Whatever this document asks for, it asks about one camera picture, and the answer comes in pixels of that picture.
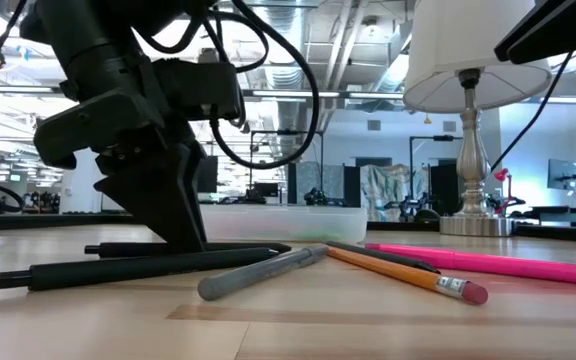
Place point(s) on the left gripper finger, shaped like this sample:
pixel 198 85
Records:
pixel 168 200

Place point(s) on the black pen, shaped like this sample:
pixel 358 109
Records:
pixel 118 270
pixel 128 249

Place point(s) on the grey pen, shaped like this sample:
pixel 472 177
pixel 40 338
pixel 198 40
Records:
pixel 258 272

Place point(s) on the black pencil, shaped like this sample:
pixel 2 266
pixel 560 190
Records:
pixel 383 255

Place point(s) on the orange pencil with eraser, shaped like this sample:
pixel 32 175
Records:
pixel 393 272

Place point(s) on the pink highlighter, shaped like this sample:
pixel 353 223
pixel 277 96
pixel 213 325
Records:
pixel 493 262

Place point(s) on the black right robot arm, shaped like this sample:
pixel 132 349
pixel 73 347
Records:
pixel 558 25

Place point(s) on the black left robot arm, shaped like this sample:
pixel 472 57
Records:
pixel 83 25

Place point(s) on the monitor on arm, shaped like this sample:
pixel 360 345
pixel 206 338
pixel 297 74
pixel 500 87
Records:
pixel 563 174

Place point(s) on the clear plastic supply box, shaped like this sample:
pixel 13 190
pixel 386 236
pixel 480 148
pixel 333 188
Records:
pixel 288 225

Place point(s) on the black monitor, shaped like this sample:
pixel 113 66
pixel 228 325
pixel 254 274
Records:
pixel 210 175

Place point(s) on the grey partition panel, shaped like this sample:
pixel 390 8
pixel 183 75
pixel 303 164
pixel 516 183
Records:
pixel 318 177

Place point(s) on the ceiling light strip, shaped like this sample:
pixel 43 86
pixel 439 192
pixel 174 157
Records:
pixel 373 95
pixel 293 94

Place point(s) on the black panel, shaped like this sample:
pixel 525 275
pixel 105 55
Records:
pixel 445 190
pixel 352 185

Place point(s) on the patterned cloth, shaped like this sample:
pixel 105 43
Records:
pixel 388 185

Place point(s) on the red desk lamp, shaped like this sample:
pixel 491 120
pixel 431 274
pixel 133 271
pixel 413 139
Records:
pixel 502 175

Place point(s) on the white shade table lamp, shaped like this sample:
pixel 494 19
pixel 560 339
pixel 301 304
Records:
pixel 468 50

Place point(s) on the background desk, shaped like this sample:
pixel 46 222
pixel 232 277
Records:
pixel 568 212

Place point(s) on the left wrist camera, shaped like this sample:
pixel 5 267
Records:
pixel 198 90

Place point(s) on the black metal stand frame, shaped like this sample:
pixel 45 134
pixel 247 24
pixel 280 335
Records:
pixel 288 132
pixel 445 137

